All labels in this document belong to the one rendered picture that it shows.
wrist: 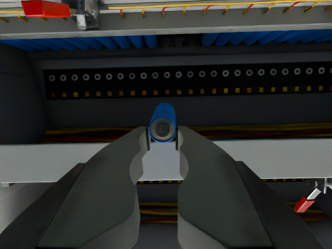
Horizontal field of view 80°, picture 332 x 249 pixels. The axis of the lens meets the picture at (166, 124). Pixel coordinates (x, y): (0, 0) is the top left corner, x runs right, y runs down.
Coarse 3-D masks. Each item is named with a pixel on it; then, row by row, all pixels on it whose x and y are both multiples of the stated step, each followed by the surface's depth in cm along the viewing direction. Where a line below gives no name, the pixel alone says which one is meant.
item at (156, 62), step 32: (0, 0) 19; (128, 0) 19; (160, 0) 20; (192, 0) 20; (0, 64) 30; (64, 64) 35; (96, 64) 35; (128, 64) 34; (160, 64) 34; (192, 64) 34; (224, 64) 35
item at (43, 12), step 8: (24, 0) 11; (32, 0) 11; (40, 0) 11; (24, 8) 11; (32, 8) 11; (40, 8) 11; (48, 8) 12; (56, 8) 13; (64, 8) 14; (72, 8) 15; (32, 16) 12; (40, 16) 12; (48, 16) 12; (56, 16) 13; (64, 16) 14; (80, 16) 17; (80, 24) 17
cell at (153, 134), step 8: (160, 104) 18; (168, 104) 18; (160, 112) 14; (168, 112) 14; (152, 120) 13; (160, 120) 13; (168, 120) 13; (152, 128) 13; (160, 128) 12; (168, 128) 12; (152, 136) 13; (160, 136) 13; (168, 136) 13
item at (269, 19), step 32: (288, 0) 19; (320, 0) 19; (0, 32) 21; (32, 32) 21; (64, 32) 21; (96, 32) 21; (128, 32) 21; (160, 32) 22; (192, 32) 22; (224, 32) 22
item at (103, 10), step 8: (208, 0) 20; (216, 0) 20; (224, 0) 20; (232, 0) 20; (240, 0) 20; (248, 0) 20; (256, 0) 20; (264, 0) 20; (0, 8) 20; (8, 8) 20; (16, 8) 20; (104, 8) 20; (136, 8) 20; (152, 8) 20; (160, 8) 20; (168, 8) 20; (176, 8) 20; (192, 8) 20; (200, 8) 20; (208, 8) 20; (216, 8) 20; (224, 8) 20; (0, 16) 21; (8, 16) 21
